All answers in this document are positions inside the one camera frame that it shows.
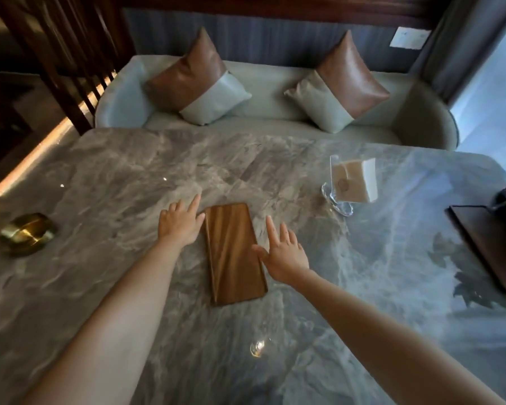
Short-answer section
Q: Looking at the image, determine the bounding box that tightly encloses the light brown wooden tray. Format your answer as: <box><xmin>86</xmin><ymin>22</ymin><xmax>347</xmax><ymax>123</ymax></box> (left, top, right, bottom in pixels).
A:
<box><xmin>203</xmin><ymin>202</ymin><xmax>269</xmax><ymax>307</ymax></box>

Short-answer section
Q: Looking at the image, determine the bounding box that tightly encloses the clear acrylic napkin holder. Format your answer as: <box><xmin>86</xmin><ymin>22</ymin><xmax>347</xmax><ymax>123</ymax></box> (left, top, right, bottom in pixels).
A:
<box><xmin>321</xmin><ymin>155</ymin><xmax>379</xmax><ymax>217</ymax></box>

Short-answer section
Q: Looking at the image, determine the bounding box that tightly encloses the dark wooden slat partition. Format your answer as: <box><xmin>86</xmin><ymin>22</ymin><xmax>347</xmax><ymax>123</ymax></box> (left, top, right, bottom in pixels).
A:
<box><xmin>0</xmin><ymin>0</ymin><xmax>137</xmax><ymax>136</ymax></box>

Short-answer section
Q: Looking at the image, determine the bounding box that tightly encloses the dark wooden tray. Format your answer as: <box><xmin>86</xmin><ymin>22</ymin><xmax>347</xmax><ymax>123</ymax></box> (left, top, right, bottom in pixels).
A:
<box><xmin>446</xmin><ymin>205</ymin><xmax>506</xmax><ymax>296</ymax></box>

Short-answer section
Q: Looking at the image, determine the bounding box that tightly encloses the person's left hand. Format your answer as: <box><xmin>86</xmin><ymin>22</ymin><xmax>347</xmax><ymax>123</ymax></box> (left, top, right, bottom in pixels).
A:
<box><xmin>158</xmin><ymin>193</ymin><xmax>206</xmax><ymax>250</ymax></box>

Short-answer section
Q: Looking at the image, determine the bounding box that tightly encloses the dark wooden lattice screen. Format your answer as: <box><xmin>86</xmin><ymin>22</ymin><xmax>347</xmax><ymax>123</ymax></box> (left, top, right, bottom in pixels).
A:
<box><xmin>122</xmin><ymin>0</ymin><xmax>452</xmax><ymax>30</ymax></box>

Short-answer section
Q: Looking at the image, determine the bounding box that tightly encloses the white sheer curtain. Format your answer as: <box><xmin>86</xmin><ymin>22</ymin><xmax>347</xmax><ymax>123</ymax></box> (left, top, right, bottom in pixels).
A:
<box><xmin>449</xmin><ymin>20</ymin><xmax>506</xmax><ymax>184</ymax></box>

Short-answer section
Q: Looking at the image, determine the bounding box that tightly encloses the grey fabric sofa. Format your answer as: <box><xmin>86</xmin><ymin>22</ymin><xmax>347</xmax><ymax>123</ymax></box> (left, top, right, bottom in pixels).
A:
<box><xmin>94</xmin><ymin>54</ymin><xmax>460</xmax><ymax>151</ymax></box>

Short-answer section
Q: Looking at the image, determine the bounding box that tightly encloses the gold metal ashtray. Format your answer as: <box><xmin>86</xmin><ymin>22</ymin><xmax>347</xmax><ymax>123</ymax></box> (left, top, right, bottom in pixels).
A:
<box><xmin>0</xmin><ymin>213</ymin><xmax>59</xmax><ymax>258</ymax></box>

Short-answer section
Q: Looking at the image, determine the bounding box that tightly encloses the brown and grey cushion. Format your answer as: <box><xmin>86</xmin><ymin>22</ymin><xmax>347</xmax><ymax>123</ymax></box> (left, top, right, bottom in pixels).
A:
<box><xmin>143</xmin><ymin>27</ymin><xmax>252</xmax><ymax>126</ymax></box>
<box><xmin>283</xmin><ymin>30</ymin><xmax>391</xmax><ymax>134</ymax></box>

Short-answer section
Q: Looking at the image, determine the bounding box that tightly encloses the person's left forearm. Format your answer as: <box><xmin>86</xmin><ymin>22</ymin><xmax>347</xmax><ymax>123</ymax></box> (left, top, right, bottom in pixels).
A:
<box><xmin>23</xmin><ymin>240</ymin><xmax>184</xmax><ymax>405</ymax></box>

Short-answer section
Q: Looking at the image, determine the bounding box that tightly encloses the grey drape curtain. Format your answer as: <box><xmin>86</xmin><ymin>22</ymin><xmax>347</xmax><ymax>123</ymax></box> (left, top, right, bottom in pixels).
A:
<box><xmin>408</xmin><ymin>0</ymin><xmax>506</xmax><ymax>107</ymax></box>

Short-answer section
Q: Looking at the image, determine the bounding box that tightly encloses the person's right hand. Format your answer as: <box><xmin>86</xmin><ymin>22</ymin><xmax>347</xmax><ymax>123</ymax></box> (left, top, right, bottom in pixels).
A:
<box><xmin>252</xmin><ymin>215</ymin><xmax>311</xmax><ymax>286</ymax></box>

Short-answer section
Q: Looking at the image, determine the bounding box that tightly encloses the grey marble table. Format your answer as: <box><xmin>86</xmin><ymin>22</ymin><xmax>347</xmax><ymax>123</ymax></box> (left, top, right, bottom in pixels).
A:
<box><xmin>0</xmin><ymin>127</ymin><xmax>506</xmax><ymax>405</ymax></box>

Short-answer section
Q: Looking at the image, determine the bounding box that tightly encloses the person's right forearm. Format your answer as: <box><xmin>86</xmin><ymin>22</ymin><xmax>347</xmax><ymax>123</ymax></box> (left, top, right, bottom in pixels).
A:
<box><xmin>293</xmin><ymin>269</ymin><xmax>506</xmax><ymax>405</ymax></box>

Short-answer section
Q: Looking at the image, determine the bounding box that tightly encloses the white wall socket panel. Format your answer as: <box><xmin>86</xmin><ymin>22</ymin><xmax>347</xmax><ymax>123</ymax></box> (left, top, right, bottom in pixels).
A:
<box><xmin>389</xmin><ymin>26</ymin><xmax>432</xmax><ymax>50</ymax></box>

